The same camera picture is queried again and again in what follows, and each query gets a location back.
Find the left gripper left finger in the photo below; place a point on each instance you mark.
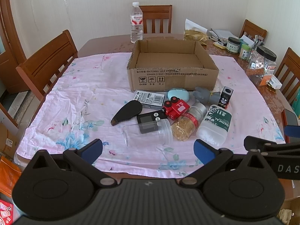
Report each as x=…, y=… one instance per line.
x=82, y=159

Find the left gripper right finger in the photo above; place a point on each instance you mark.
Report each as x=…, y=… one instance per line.
x=214, y=160

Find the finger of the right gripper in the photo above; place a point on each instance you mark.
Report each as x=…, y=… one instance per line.
x=268, y=146
x=292, y=131

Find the white medical swab bottle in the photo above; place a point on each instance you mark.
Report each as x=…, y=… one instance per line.
x=213, y=129

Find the jar of yellow capsules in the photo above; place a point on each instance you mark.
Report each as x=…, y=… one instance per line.
x=188, y=122

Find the black robot toy cube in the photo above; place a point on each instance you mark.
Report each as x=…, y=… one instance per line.
x=225, y=97

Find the clear plastic jar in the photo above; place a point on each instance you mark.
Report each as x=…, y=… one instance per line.
x=156, y=132

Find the red toy train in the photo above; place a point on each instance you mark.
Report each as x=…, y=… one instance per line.
x=175, y=107

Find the grey elephant figure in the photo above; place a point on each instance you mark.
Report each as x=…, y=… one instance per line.
x=206, y=97

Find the black glasses case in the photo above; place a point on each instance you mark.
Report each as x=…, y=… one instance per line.
x=128, y=111

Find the light blue round case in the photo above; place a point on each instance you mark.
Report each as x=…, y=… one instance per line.
x=179, y=93

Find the black digital timer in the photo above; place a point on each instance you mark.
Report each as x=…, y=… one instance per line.
x=147, y=121

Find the boxed card pack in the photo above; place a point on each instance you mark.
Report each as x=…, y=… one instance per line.
x=151, y=100

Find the small white box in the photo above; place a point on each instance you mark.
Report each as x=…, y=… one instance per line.
x=274, y=83

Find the wooden chair right side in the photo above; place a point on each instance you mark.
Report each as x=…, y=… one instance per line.
x=288, y=74

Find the wooden chair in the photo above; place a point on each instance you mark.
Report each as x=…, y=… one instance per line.
x=154, y=13
x=50, y=60
x=288, y=74
x=250, y=30

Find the large black lid jar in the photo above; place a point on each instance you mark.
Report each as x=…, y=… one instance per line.
x=261, y=65

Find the green lid small bottle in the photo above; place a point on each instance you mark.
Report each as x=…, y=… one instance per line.
x=244, y=51

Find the red snack package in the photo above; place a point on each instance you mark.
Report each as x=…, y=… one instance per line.
x=6, y=213

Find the wooden chair at left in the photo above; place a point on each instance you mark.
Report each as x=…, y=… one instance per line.
x=50, y=60

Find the dark lid glass jar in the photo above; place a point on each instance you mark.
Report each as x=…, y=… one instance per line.
x=233, y=45

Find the brown cardboard box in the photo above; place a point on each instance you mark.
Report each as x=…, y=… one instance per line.
x=160, y=65

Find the wooden chair far right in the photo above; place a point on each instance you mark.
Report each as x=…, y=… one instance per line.
x=250, y=30

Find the stack of papers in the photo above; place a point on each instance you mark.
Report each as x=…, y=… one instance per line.
x=220, y=35

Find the gold tissue pack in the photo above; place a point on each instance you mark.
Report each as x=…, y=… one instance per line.
x=195, y=32

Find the wooden door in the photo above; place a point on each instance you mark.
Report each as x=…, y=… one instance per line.
x=13, y=54

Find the clear water bottle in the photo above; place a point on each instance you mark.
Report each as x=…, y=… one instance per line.
x=136, y=20

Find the wooden chair at far side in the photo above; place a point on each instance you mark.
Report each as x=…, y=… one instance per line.
x=154, y=13

